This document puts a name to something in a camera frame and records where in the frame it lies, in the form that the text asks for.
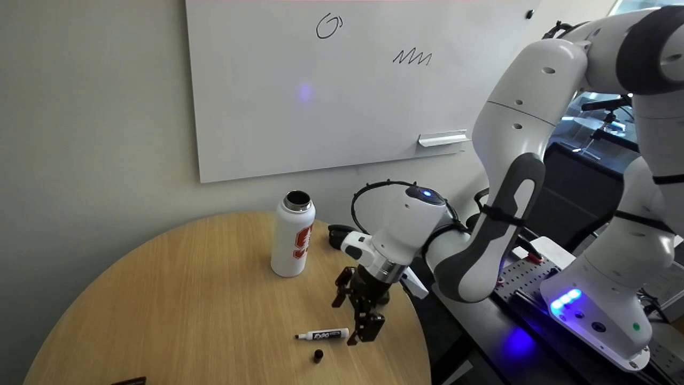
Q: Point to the black round board magnet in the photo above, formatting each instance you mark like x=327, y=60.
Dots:
x=529, y=13

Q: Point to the white wall whiteboard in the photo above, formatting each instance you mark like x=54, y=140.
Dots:
x=286, y=94

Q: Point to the black office chair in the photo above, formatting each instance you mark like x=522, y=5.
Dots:
x=578, y=193

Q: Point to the white perforated mounting plate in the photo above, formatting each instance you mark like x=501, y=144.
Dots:
x=525, y=280

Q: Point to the small black marker cap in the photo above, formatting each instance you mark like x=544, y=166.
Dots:
x=318, y=356

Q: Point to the black bar on stand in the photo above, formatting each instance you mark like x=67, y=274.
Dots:
x=605, y=103

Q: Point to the white bottle with red logo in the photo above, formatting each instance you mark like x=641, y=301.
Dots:
x=292, y=239

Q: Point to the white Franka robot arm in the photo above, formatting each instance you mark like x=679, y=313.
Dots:
x=527, y=99

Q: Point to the red clamp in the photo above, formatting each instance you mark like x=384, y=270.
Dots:
x=527, y=255

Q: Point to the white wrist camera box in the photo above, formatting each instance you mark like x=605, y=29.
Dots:
x=415, y=283

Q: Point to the white board eraser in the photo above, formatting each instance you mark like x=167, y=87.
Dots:
x=442, y=140

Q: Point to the white flat box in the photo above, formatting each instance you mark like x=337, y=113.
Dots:
x=552, y=252

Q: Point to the black robot stand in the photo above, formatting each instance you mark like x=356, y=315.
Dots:
x=483, y=335

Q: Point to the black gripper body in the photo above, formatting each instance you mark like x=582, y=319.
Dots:
x=371, y=276

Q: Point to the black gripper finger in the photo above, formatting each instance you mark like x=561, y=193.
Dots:
x=367, y=325
x=343, y=290

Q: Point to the round wooden table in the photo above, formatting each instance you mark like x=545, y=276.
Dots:
x=200, y=307

